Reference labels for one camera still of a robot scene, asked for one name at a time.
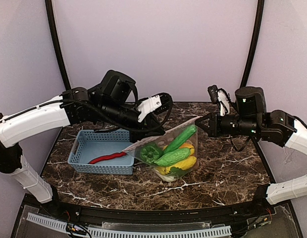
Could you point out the clear zip top bag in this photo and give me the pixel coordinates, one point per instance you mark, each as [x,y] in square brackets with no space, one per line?
[163,141]

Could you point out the orange yellow toy mango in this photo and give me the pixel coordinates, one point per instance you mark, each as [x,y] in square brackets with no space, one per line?
[189,146]

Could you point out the black left corner frame post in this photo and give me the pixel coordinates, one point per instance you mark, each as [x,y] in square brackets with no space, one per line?
[56,44]

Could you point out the white slotted cable duct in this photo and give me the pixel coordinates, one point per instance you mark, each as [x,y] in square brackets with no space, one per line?
[115,230]

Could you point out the green toy bitter gourd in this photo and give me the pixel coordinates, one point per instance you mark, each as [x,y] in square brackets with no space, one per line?
[173,157]

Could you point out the black corner frame post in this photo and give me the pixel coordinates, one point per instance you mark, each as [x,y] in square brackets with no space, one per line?
[253,43]
[56,44]

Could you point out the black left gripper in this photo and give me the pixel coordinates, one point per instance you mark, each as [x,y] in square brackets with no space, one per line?
[142,130]

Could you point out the black front rail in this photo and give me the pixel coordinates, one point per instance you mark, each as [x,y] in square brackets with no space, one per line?
[236,215]

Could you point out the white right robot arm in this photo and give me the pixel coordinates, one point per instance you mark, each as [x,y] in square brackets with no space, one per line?
[249,117]

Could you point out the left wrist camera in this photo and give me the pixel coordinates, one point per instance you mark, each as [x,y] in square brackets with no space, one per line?
[156,104]

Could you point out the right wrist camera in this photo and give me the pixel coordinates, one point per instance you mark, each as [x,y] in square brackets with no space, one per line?
[221,98]

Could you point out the black right corner frame post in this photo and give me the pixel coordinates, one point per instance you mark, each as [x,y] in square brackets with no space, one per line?
[253,43]

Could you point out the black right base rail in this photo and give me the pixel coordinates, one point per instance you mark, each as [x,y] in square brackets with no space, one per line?
[263,160]

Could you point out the red toy chili pepper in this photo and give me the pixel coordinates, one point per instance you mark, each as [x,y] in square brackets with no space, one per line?
[107,157]

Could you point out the green toy bell pepper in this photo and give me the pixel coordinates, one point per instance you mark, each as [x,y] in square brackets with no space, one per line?
[150,153]

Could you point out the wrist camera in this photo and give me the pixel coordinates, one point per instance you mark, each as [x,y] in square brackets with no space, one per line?
[221,98]
[156,104]

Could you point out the light blue plastic basket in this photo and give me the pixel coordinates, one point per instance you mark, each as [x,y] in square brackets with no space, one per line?
[90,145]

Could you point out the green toy chili pepper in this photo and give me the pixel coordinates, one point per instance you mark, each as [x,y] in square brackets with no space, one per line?
[181,138]

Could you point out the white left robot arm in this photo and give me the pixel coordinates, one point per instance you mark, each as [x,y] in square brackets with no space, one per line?
[114,100]

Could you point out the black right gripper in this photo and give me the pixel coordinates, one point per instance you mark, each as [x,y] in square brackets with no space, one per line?
[216,124]

